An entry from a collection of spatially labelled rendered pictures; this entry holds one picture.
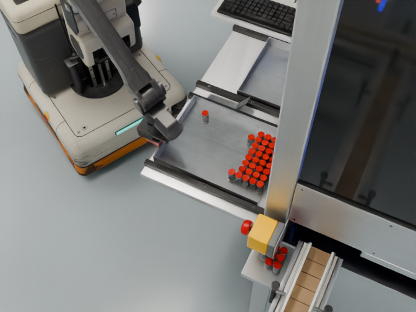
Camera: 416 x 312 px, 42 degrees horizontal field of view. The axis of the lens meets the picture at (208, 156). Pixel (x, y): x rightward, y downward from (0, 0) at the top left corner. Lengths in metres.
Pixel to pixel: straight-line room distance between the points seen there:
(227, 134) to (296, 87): 0.73
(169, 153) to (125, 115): 0.89
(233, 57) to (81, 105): 0.95
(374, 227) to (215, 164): 0.56
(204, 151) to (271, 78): 0.36
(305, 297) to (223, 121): 0.62
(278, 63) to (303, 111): 0.87
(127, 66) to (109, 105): 1.17
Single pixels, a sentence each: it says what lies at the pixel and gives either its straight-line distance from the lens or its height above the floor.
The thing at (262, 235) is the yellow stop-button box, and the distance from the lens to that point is 1.36.
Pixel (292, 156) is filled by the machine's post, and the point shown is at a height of 1.30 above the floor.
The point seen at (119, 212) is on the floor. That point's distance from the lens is 2.57.
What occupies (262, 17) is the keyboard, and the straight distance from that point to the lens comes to 2.10.
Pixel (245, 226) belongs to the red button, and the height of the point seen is 1.01.
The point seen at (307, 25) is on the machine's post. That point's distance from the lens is 0.87.
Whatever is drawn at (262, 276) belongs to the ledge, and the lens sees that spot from 1.48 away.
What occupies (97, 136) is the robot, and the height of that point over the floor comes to 0.27.
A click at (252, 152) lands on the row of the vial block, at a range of 1.59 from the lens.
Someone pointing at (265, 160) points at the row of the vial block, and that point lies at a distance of 1.58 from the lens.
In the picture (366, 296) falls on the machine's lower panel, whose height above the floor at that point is 0.76.
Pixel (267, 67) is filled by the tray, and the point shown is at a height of 0.88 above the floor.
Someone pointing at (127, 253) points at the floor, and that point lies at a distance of 2.48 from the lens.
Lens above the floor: 2.27
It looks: 58 degrees down
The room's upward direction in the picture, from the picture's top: 2 degrees counter-clockwise
